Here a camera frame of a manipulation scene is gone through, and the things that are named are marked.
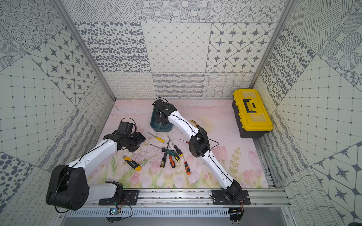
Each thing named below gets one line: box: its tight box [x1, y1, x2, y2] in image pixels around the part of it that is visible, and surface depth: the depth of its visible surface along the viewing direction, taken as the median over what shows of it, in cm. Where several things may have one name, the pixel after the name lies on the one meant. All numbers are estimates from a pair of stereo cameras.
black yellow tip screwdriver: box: [166, 135, 184, 157], surface depth 92 cm
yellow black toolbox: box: [231, 88, 274, 139], surface depth 93 cm
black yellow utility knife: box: [122, 155, 142, 172], surface depth 86 cm
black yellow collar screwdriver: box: [160, 139, 170, 169], surface depth 88 cm
